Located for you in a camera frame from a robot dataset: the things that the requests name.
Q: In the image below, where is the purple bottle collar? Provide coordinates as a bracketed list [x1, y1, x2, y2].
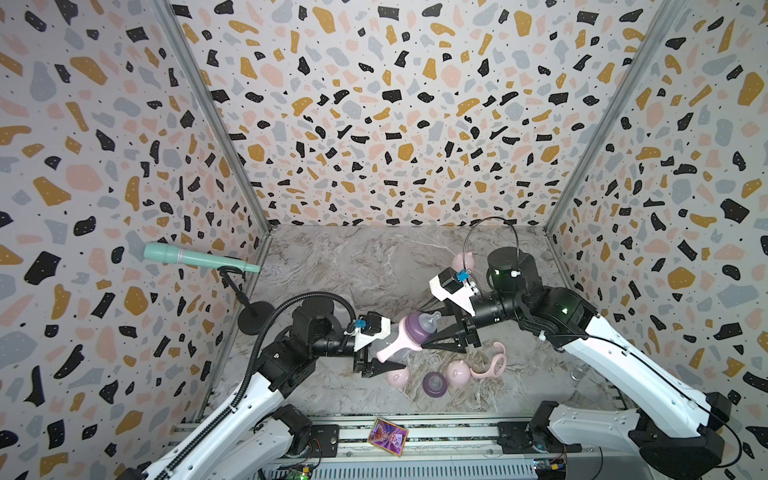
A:
[405, 311, 442, 346]
[422, 371, 448, 398]

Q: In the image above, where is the small clear baby bottle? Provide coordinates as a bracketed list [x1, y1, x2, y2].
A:
[371, 318, 414, 362]

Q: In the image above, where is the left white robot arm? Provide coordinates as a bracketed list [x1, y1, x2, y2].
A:
[120, 291, 402, 479]

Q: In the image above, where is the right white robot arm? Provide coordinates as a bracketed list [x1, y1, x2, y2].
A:
[421, 247, 731, 479]

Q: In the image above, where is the pink bottle cap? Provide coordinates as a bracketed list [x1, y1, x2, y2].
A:
[385, 367, 411, 390]
[444, 360, 472, 388]

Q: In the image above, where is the clear silicone nipple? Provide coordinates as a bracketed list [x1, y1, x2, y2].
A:
[424, 353, 442, 370]

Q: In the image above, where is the colourful holographic card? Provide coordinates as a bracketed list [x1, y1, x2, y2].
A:
[367, 418, 408, 457]

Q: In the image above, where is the black microphone stand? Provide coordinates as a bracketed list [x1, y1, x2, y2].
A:
[217, 266, 275, 336]

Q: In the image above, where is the mint green microphone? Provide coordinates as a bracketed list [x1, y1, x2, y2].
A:
[144, 242, 261, 274]

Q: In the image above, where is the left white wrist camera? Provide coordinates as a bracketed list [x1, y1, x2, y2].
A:
[353, 311, 391, 353]

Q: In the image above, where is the right thin black cable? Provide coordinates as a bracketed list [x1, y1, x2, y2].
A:
[460, 215, 521, 271]

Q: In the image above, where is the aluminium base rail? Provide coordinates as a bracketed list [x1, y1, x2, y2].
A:
[210, 414, 654, 479]

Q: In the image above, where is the black corrugated cable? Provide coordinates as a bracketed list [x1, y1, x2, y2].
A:
[155, 291, 358, 480]

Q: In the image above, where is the right corner aluminium post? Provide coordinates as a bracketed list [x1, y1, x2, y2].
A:
[545, 0, 688, 239]

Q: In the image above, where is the corner aluminium post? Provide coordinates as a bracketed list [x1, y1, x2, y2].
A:
[545, 0, 688, 239]
[151, 0, 271, 241]

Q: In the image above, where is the left corner aluminium post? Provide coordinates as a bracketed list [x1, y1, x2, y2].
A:
[151, 0, 271, 241]

